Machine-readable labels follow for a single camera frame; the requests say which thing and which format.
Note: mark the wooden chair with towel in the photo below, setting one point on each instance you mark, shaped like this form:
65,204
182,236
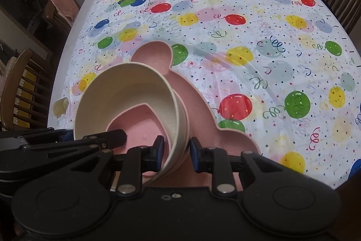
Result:
53,20

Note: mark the cream bowl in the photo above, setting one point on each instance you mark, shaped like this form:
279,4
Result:
93,105

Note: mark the round-back wooden chair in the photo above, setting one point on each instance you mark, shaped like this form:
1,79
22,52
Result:
17,80

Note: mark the balloon-print tablecloth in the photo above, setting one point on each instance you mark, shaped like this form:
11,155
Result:
253,32

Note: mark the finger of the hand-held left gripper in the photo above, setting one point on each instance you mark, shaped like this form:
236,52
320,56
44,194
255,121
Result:
112,138
65,135

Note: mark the pink bear-shaped plate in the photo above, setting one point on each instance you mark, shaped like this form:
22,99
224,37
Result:
197,105

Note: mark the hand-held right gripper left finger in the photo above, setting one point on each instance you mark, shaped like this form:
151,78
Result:
159,152

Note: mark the pink towel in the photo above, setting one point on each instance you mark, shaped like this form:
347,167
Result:
66,2

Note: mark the small pale yellow cup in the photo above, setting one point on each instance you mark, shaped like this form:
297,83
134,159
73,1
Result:
61,107

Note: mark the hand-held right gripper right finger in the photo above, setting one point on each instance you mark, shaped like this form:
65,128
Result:
195,155

